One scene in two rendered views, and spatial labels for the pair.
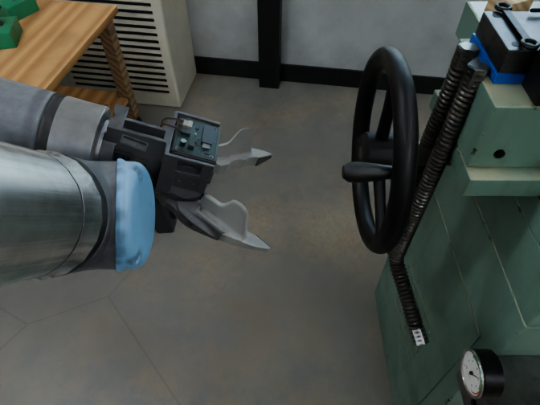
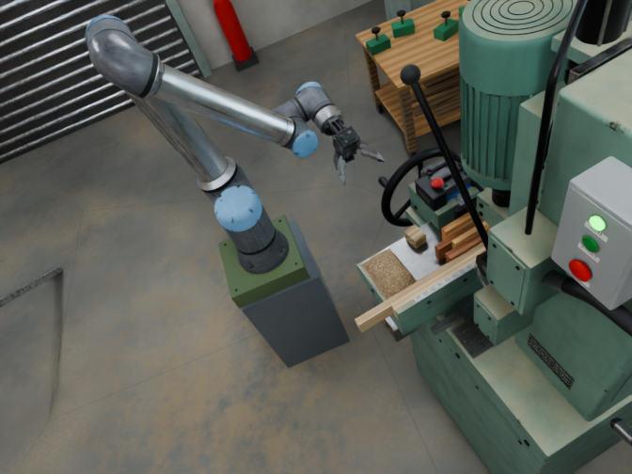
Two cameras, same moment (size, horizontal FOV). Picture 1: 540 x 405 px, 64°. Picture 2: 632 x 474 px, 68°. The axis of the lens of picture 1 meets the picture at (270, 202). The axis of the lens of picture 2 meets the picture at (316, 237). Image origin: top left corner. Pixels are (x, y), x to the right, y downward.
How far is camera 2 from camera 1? 1.21 m
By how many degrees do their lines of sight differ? 49
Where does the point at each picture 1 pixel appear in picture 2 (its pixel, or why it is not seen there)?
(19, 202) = (267, 127)
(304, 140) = not seen: hidden behind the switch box
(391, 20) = not seen: outside the picture
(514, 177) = (417, 220)
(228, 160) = (366, 151)
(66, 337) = (360, 201)
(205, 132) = (350, 137)
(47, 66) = (443, 61)
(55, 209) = (276, 132)
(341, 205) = not seen: hidden behind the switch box
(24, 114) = (315, 105)
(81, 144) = (321, 120)
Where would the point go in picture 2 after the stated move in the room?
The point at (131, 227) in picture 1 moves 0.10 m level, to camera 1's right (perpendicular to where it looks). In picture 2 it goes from (295, 145) to (309, 163)
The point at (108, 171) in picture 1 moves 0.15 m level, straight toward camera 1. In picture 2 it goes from (302, 131) to (274, 165)
